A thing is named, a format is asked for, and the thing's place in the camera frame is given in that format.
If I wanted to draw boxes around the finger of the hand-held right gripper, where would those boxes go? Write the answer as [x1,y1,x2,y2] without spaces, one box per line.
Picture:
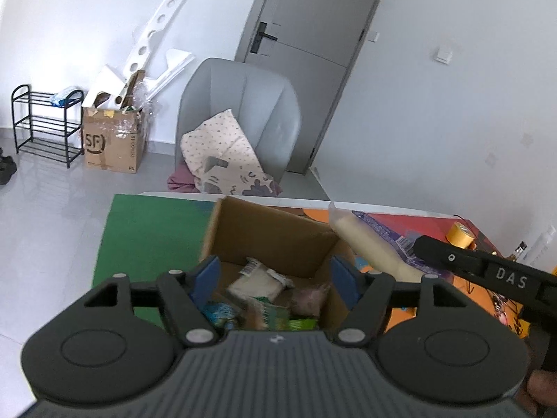
[413,234,487,282]

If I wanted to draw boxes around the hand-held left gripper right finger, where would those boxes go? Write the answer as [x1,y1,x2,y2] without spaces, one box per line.
[330,255,466,349]

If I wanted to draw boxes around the dotted cream cushion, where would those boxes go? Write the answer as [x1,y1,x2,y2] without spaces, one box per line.
[180,109,282,196]

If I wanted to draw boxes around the pink snack packet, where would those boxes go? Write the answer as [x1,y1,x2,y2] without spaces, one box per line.
[289,284,332,319]

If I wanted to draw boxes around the white spray bottle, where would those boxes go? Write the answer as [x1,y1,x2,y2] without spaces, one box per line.
[528,229,557,267]

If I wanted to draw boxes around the small glass bottle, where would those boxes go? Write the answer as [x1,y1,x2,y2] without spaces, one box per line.
[507,240,530,263]

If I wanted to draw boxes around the blue snack packet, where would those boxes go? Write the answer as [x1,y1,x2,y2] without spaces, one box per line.
[201,302,241,331]

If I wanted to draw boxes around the pink cloth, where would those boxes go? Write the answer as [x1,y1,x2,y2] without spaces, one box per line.
[167,164,199,193]

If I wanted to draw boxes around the blue bag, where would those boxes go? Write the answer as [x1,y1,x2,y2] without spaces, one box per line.
[49,88,81,107]

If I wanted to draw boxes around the long purple snack packet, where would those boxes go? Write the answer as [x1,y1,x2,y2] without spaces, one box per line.
[328,201,454,284]

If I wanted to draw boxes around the pink keychain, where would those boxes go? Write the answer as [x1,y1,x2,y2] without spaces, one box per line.
[493,296,517,325]

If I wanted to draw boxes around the black shoes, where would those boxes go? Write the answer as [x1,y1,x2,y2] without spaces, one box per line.
[0,148,18,186]

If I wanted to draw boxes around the white foam board with holes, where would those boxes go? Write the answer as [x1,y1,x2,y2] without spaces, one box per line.
[86,0,195,104]

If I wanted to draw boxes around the grey door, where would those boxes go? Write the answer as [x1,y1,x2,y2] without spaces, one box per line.
[235,0,393,176]

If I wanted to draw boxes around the yellow tape roll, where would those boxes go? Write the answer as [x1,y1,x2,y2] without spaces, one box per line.
[446,222,478,250]

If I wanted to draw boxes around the black door handle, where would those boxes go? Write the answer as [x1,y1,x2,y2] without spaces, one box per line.
[251,21,278,55]

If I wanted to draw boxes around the black shoe rack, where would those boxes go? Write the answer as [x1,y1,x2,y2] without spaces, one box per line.
[11,84,86,169]

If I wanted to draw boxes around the grey upholstered chair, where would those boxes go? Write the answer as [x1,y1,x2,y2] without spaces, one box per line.
[174,57,302,193]

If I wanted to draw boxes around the person's right hand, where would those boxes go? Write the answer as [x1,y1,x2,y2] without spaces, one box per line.
[526,370,557,418]

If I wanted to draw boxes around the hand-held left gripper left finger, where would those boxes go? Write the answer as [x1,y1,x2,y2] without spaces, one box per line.
[83,255,221,349]

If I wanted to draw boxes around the clear packet of white cakes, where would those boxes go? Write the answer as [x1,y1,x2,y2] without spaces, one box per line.
[226,256,297,304]

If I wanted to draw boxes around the printed brown cardboard box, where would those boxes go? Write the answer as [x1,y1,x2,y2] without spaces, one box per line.
[81,70,147,174]

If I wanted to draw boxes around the wide green snack packet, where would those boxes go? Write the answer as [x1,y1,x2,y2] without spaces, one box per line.
[249,295,319,332]

